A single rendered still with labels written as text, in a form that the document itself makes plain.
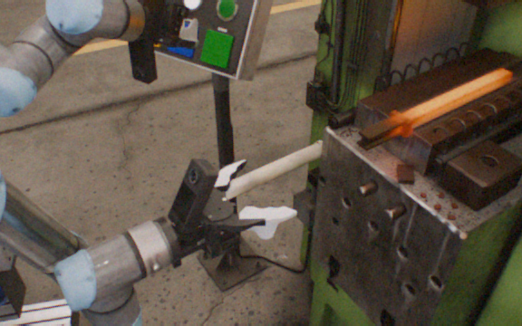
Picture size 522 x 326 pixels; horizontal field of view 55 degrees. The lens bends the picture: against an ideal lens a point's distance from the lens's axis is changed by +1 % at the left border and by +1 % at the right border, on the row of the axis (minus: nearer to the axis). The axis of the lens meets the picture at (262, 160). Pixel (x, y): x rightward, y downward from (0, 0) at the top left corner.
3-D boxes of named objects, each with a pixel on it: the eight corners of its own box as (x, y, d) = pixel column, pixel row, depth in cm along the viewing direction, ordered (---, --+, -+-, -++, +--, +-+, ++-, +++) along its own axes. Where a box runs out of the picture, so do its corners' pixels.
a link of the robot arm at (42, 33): (-11, 59, 80) (31, 25, 75) (24, 28, 89) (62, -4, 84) (28, 95, 84) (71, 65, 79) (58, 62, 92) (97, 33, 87)
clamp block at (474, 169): (475, 214, 89) (486, 186, 85) (438, 186, 94) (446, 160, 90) (517, 187, 94) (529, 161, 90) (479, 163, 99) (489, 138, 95)
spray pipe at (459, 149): (439, 174, 93) (442, 162, 91) (428, 166, 95) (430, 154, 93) (549, 115, 108) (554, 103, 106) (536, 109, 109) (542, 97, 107)
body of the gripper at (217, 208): (220, 215, 86) (157, 246, 81) (217, 180, 81) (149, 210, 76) (244, 244, 82) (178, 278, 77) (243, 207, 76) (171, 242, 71)
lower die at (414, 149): (423, 176, 96) (433, 141, 91) (353, 125, 109) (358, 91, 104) (552, 107, 114) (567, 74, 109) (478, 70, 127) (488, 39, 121)
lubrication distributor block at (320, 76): (316, 123, 141) (320, 81, 132) (303, 112, 145) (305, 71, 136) (326, 119, 142) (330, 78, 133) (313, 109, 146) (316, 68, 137)
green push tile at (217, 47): (225, 68, 115) (233, 36, 114) (199, 60, 118) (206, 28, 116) (229, 69, 117) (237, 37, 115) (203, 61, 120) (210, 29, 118)
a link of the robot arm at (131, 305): (117, 288, 88) (104, 247, 81) (154, 329, 82) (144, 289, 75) (76, 316, 83) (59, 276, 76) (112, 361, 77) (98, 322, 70)
